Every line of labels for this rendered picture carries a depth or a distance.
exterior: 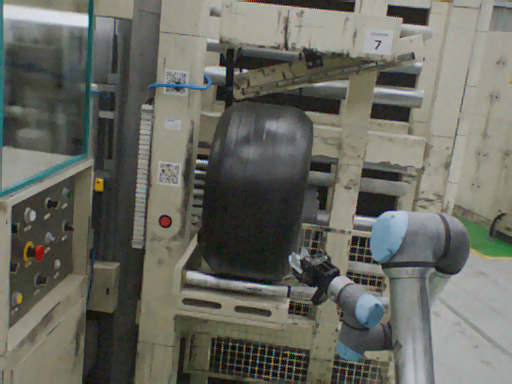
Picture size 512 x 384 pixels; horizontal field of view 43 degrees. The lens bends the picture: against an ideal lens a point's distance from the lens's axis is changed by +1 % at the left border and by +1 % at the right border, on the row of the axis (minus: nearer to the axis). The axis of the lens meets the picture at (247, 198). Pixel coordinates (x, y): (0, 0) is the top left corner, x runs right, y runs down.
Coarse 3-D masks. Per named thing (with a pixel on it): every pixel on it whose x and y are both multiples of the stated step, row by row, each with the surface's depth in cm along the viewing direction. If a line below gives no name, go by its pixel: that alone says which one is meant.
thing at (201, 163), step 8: (200, 160) 259; (200, 168) 260; (200, 176) 247; (200, 184) 249; (200, 192) 248; (200, 200) 250; (192, 208) 251; (200, 208) 251; (192, 216) 253; (192, 224) 266; (192, 232) 253
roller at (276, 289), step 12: (192, 276) 206; (204, 276) 206; (216, 276) 206; (228, 276) 207; (216, 288) 207; (228, 288) 206; (240, 288) 205; (252, 288) 204; (264, 288) 204; (276, 288) 204; (288, 288) 204
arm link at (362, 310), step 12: (348, 288) 171; (360, 288) 171; (336, 300) 172; (348, 300) 168; (360, 300) 166; (372, 300) 166; (348, 312) 169; (360, 312) 165; (372, 312) 164; (360, 324) 168; (372, 324) 166
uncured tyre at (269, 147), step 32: (224, 128) 193; (256, 128) 192; (288, 128) 192; (224, 160) 187; (256, 160) 186; (288, 160) 186; (224, 192) 186; (256, 192) 185; (288, 192) 185; (224, 224) 188; (256, 224) 186; (288, 224) 186; (224, 256) 194; (256, 256) 192; (288, 256) 193
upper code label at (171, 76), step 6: (168, 72) 200; (174, 72) 199; (180, 72) 199; (186, 72) 199; (168, 78) 200; (174, 78) 200; (180, 78) 200; (186, 78) 199; (186, 84) 200; (168, 90) 201; (174, 90) 201; (186, 90) 200
